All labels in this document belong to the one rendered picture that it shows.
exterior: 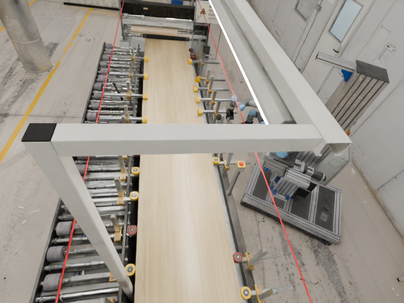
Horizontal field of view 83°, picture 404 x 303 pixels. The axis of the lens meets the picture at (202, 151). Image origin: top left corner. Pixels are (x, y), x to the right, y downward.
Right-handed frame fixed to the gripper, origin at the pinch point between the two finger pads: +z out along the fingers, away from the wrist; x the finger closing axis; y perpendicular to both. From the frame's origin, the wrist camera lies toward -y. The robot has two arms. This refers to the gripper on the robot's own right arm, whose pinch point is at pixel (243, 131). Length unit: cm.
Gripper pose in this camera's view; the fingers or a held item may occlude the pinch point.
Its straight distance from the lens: 299.4
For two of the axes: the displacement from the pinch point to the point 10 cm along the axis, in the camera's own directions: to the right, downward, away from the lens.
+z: -1.4, 6.4, 7.5
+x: -1.4, -7.6, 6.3
